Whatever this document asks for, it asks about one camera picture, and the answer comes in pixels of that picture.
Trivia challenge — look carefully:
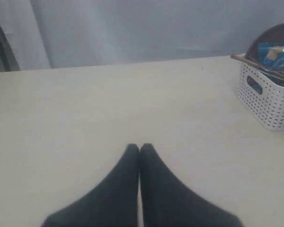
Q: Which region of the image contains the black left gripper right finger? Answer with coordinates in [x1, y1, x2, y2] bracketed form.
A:
[139, 143, 243, 227]

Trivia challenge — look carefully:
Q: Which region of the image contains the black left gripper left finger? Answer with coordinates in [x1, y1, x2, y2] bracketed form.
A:
[42, 144, 139, 227]

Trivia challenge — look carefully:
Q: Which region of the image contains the wooden chopstick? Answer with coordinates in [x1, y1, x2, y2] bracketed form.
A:
[236, 55, 284, 83]
[230, 53, 284, 80]

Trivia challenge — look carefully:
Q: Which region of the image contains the blue chips bag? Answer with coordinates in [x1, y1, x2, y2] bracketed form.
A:
[257, 42, 284, 72]

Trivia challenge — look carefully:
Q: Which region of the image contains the white perforated plastic basket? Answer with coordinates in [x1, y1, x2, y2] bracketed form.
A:
[237, 62, 284, 131]

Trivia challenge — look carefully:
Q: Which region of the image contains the brown wooden plate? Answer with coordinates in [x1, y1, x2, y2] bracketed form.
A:
[245, 23, 284, 60]

